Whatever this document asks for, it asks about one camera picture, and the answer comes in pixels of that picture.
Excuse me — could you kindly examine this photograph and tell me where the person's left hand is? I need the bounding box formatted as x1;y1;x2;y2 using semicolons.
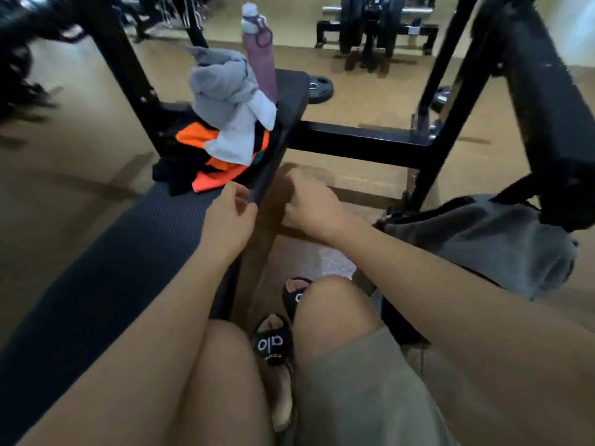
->
197;180;259;265

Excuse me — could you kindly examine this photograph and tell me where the person's right hand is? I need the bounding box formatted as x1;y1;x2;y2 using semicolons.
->
282;169;359;245

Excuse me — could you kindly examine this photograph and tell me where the black orange jacket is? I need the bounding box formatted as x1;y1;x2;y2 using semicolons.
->
152;113;280;197

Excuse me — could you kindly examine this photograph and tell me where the white towel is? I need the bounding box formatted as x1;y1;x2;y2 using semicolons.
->
203;90;278;167

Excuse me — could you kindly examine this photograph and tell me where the grey yoga fitness towel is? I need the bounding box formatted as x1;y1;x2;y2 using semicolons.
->
187;46;259;131

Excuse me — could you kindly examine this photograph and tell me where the pink water bottle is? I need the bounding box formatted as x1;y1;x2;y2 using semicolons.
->
240;2;280;105

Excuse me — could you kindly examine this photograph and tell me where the dark grey backpack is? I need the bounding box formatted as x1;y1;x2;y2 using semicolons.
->
374;173;580;347

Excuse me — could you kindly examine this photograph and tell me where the person's left forearm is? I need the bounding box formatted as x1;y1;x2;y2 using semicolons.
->
16;236;242;446

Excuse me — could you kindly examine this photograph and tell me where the person's right forearm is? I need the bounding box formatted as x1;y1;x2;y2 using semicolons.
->
330;217;595;442

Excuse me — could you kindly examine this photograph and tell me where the person's left leg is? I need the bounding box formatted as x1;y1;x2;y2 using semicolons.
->
165;315;298;446

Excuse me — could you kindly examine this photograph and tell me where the black right slipper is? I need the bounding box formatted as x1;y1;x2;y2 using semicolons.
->
281;277;315;321

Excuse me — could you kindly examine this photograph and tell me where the black slipper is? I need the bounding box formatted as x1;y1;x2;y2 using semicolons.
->
281;277;315;321
250;313;298;435

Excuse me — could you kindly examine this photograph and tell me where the small black weight plate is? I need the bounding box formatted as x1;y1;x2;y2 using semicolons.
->
306;75;335;105

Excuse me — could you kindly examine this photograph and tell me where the black left slipper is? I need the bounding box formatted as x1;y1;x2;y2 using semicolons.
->
250;313;298;435

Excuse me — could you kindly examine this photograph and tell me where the black ribbed bench pad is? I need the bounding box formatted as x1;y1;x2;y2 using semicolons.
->
0;69;311;446

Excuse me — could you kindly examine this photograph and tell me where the rack of black weight plates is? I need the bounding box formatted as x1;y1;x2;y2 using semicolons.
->
315;0;440;72

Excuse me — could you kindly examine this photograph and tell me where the black steel bench frame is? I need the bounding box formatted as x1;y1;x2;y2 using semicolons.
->
69;0;595;233

